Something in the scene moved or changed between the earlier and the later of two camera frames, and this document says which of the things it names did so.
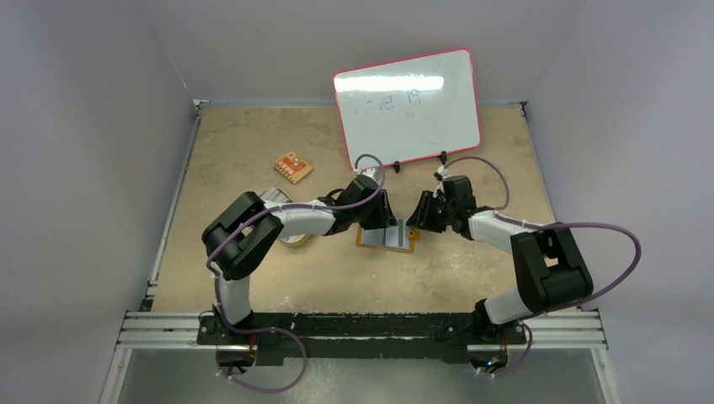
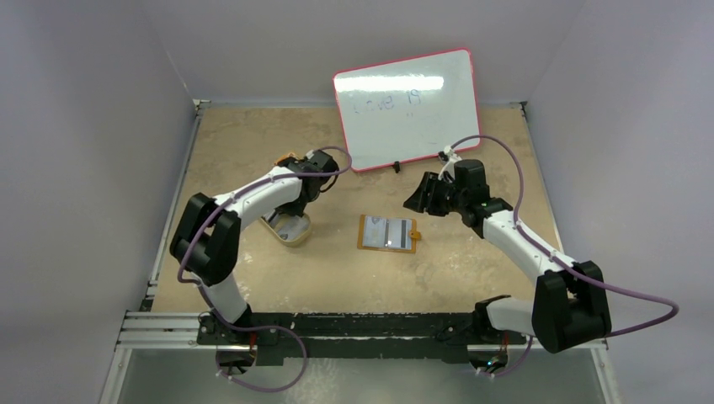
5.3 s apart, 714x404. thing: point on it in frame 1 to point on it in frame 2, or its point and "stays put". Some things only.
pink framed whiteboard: (408, 108) stays put
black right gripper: (426, 210) to (434, 193)
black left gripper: (383, 218) to (294, 210)
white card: (392, 237) stays put
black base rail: (427, 337) stays put
